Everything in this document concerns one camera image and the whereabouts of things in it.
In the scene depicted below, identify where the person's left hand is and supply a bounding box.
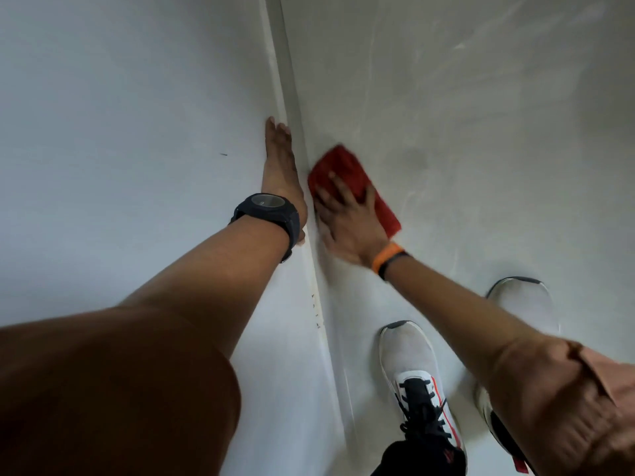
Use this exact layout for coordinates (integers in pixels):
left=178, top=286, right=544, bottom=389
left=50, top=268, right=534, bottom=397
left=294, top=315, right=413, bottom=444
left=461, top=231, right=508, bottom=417
left=261, top=116, right=309, bottom=245

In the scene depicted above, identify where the person's right hand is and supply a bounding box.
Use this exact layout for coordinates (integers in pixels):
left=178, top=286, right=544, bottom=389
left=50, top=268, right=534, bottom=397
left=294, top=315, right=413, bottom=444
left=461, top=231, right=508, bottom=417
left=314, top=172, right=391, bottom=269

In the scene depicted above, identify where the red cleaning cloth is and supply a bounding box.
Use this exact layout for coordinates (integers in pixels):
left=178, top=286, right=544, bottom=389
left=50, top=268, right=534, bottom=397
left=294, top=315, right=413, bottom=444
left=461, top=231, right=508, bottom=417
left=308, top=144, right=402, bottom=238

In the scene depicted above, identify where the person's left forearm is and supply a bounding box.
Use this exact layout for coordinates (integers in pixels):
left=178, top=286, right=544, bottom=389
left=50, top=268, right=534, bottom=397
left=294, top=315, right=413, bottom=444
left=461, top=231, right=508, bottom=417
left=119, top=215, right=291, bottom=360

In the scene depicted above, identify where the person's right forearm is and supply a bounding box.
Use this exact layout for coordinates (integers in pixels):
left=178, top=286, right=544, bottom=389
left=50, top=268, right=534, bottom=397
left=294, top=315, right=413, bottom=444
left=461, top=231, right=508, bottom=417
left=386, top=255, right=546, bottom=387

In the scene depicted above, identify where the black wrist watch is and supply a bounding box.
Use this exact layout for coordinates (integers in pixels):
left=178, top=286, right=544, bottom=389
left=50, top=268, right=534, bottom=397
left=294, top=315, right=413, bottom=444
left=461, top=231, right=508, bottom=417
left=229, top=193, right=301, bottom=263

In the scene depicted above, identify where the orange wristband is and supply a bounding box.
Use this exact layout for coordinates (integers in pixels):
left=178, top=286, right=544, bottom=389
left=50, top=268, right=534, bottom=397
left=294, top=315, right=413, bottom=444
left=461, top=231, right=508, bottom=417
left=371, top=242, right=405, bottom=274

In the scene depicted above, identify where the thin black wristband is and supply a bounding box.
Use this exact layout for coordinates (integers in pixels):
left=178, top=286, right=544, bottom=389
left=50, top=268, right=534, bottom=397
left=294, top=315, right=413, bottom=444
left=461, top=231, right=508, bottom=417
left=378, top=251, right=411, bottom=281

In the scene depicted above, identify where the white skirting board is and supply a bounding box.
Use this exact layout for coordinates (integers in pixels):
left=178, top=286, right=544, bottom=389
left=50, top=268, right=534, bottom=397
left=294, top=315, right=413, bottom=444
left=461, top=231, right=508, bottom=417
left=257, top=0, right=350, bottom=476

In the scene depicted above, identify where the white black sports shoe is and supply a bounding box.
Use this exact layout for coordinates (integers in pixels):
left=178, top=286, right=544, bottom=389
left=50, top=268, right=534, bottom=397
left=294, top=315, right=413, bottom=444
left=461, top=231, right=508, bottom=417
left=474, top=276, right=561, bottom=474
left=378, top=319, right=467, bottom=454

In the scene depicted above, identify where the black trouser leg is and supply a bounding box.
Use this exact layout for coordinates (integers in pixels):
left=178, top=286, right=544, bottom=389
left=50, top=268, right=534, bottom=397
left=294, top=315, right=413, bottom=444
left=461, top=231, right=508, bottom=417
left=371, top=437, right=467, bottom=476

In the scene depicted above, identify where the brown shirt sleeve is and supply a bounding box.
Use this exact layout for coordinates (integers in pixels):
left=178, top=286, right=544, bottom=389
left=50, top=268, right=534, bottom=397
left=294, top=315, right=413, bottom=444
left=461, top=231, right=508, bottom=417
left=488, top=334, right=635, bottom=476
left=0, top=304, right=242, bottom=476

